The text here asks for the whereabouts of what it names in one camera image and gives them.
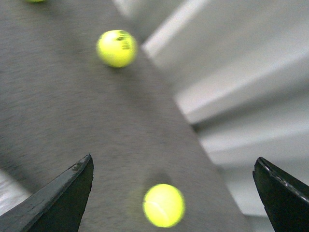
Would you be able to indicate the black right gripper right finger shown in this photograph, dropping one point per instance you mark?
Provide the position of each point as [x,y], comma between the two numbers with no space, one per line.
[285,198]

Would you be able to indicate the Wilson 3 tennis ball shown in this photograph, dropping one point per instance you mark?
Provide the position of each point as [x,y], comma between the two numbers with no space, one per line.
[117,48]

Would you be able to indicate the tennis ball far left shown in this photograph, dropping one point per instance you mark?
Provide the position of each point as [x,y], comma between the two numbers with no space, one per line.
[35,1]

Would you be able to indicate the white pleated curtain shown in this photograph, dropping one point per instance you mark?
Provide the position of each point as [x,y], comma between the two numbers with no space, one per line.
[239,72]

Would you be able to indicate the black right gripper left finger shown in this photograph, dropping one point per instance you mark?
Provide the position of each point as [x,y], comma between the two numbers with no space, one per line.
[57,207]

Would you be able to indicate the plain yellow tennis ball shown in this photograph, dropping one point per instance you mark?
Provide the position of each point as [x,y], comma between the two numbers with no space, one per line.
[163,205]

